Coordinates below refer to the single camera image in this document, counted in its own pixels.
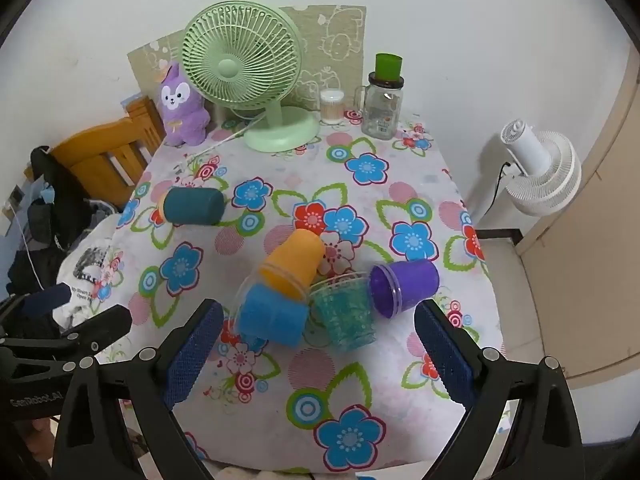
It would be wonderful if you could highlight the wooden door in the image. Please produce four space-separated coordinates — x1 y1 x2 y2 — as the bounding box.
515 50 640 381

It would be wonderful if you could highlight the wall socket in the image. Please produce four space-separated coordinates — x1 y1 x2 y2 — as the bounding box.
5 185 25 221

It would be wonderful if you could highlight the cotton swab container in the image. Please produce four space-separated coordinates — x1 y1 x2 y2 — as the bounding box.
319 89 347 126

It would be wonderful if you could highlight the clear teal glitter cup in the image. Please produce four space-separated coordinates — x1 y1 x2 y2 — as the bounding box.
309 271 378 353

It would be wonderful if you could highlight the white printed cloth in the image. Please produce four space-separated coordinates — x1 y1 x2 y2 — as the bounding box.
55 212 131 331

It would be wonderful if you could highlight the green desk fan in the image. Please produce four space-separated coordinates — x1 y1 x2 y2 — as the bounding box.
181 1 321 153

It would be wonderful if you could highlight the floral tablecloth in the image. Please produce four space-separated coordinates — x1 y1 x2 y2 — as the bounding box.
95 110 506 476

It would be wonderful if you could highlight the blue plastic cup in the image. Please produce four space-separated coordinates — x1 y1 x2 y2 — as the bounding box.
235 282 311 347

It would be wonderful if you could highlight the white fan cable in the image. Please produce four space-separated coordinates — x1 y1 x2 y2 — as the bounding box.
190 112 266 161

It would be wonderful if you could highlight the orange plastic cup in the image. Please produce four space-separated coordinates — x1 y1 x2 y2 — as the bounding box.
259 229 327 306

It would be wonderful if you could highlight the purple plastic cup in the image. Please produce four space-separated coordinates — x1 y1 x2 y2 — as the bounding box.
369 259 441 318

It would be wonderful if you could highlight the purple plush toy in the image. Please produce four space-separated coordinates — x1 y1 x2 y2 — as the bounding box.
158 61 211 147

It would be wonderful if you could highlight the black clothing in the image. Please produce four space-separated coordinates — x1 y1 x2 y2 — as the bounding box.
7 146 101 341

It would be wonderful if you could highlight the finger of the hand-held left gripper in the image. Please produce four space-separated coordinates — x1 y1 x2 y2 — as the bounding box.
0 304 133 367
0 282 73 331

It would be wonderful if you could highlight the beige printed board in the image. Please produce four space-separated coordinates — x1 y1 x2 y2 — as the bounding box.
127 4 367 126

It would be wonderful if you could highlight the green plastic cup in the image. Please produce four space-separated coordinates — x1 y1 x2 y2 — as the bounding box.
375 52 404 80

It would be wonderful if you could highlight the dark teal plastic cup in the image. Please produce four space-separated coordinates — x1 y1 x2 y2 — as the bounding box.
159 187 226 226

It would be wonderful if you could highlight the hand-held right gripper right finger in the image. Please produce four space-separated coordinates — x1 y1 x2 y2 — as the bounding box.
414 299 586 480

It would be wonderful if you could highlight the white standing fan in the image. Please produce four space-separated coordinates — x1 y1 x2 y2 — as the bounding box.
467 119 583 231

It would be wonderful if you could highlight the glass jar with handle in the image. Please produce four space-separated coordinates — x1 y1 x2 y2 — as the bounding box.
354 72 406 139

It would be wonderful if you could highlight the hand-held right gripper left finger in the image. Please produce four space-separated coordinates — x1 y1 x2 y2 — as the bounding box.
50 299 225 480

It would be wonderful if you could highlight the wooden chair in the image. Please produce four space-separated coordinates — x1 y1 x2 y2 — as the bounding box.
24 96 168 211

